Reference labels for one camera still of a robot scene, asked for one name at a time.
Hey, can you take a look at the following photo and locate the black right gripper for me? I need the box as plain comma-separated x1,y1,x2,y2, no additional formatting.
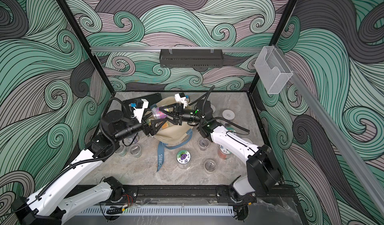
163,105,206,126

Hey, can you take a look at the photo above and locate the pink purple label jar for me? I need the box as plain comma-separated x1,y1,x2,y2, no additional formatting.
151,107,167,120

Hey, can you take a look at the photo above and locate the cream canvas tote bag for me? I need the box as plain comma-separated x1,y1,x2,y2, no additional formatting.
149,97,194,172

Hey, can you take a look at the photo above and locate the purple flower label jar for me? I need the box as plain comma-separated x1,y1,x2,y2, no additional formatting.
176,150,191,169

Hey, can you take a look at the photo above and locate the green lid seed jar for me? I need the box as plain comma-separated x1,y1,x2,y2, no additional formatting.
218,146,232,160

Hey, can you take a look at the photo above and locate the clear small seed jar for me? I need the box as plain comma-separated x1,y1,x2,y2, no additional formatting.
204,160,217,174

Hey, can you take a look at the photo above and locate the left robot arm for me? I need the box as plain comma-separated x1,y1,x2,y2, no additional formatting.
11,97,166,225

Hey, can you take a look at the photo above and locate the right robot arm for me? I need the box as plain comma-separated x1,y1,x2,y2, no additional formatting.
159,86,299,197

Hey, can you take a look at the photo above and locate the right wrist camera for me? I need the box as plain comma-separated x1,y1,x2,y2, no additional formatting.
175,93,190,108

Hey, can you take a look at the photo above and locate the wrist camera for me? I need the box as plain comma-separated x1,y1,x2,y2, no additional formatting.
129,98,149,124
175,93,190,108

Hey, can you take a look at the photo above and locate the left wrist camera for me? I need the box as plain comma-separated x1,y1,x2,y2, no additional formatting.
129,98,149,124

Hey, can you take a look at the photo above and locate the black wall shelf tray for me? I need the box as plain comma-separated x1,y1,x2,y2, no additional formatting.
159,49,224,68

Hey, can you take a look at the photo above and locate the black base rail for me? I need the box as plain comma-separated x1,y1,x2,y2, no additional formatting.
71,184,259,206

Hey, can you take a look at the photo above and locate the white slotted cable duct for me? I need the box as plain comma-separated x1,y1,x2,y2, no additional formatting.
79,205,235,217

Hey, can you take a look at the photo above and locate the white mesh wall basket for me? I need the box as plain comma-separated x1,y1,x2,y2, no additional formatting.
255,46,293,94

